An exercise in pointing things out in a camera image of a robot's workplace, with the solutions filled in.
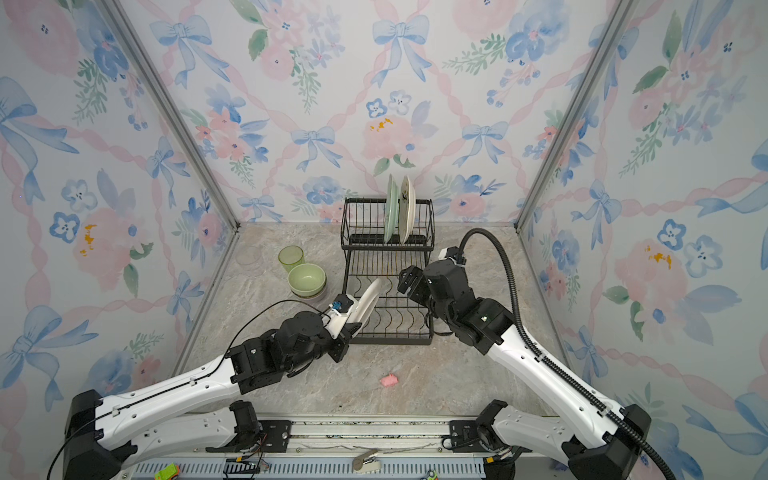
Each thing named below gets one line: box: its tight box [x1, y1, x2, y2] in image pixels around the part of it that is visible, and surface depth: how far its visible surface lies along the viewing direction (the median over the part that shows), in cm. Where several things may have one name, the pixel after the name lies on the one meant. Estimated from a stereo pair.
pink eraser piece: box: [380, 374, 399, 387], surface depth 83 cm
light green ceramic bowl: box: [288, 263, 327, 298], surface depth 97 cm
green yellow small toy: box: [154, 463, 180, 480], surface depth 69 cm
